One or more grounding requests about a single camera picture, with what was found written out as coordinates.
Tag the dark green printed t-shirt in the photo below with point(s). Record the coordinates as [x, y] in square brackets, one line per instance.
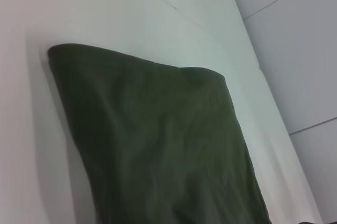
[158, 142]

